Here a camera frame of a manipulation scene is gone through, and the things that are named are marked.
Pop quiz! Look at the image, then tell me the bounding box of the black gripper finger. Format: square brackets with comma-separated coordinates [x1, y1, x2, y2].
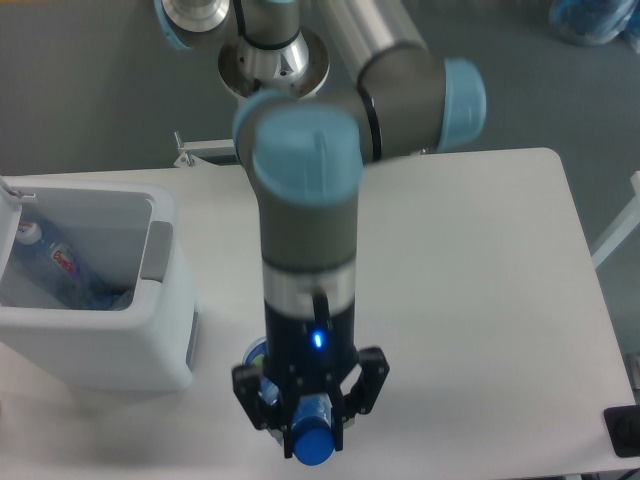
[324, 374, 346, 452]
[282, 377, 304, 459]

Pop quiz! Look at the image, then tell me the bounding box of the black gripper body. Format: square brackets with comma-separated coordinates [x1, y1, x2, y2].
[232, 297, 390, 431]

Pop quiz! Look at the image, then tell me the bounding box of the blue label plastic bottle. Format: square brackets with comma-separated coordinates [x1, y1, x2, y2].
[242, 337, 335, 466]

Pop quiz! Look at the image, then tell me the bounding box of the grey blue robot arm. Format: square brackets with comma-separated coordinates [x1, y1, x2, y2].
[155, 1, 487, 466]

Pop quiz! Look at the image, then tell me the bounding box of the white trash can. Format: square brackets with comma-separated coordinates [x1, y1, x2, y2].
[1, 177, 198, 392]

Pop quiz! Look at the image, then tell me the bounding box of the clear bottle in trash can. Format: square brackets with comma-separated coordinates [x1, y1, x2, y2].
[13, 218, 110, 310]

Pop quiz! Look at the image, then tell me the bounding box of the black device at table edge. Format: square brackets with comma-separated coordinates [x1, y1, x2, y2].
[603, 405, 639, 458]

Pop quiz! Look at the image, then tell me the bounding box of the blue plastic bag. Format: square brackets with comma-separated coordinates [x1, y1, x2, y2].
[548, 0, 639, 47]

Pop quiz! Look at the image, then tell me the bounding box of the white pedestal base frame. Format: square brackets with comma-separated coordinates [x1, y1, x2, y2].
[173, 131, 239, 168]

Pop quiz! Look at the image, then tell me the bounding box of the white frame bar right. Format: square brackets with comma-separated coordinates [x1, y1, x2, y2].
[590, 171, 639, 269]

